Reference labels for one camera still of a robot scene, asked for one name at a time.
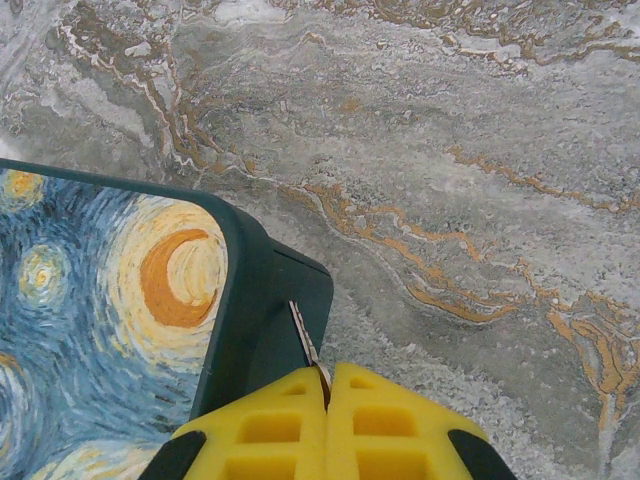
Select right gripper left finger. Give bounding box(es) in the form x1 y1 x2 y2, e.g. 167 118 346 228
139 366 330 480

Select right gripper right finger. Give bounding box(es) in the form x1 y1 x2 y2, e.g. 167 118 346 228
325 362 519 480

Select silver padlock key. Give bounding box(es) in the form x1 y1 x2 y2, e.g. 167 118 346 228
288 299 332 406

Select starry night print tin box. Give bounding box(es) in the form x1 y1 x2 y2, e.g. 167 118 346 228
0 157 335 480

